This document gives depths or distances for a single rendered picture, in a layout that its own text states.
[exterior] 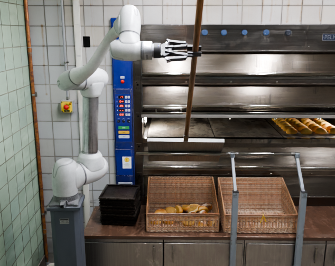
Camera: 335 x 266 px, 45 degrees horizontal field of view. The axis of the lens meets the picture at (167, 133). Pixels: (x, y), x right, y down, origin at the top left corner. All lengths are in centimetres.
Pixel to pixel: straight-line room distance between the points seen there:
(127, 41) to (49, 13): 148
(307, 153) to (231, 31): 121
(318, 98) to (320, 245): 115
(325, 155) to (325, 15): 114
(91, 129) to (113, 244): 98
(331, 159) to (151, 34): 181
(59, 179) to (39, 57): 123
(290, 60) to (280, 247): 145
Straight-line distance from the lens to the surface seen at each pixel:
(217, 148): 298
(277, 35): 336
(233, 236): 304
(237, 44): 330
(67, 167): 254
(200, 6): 178
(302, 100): 344
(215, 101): 330
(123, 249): 316
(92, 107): 254
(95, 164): 264
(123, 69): 325
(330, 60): 349
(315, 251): 331
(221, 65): 328
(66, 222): 264
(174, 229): 311
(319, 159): 362
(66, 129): 346
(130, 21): 204
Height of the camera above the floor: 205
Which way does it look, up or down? 14 degrees down
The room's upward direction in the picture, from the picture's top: straight up
